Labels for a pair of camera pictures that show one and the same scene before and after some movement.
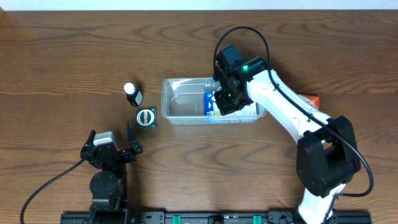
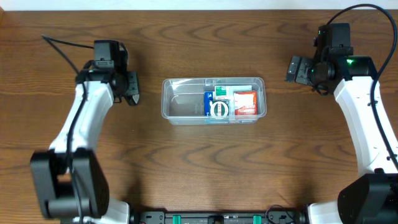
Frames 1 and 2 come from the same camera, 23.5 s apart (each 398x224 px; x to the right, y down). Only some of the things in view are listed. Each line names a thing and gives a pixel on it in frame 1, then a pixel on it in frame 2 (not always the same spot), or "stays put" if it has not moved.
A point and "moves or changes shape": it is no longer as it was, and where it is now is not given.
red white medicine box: x=314 y=101 moves or changes shape
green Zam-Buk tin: x=146 y=118 → x=219 y=109
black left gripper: x=129 y=157 → x=134 y=91
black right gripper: x=229 y=104 → x=298 y=70
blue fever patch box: x=245 y=115 stays put
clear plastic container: x=191 y=101 stays put
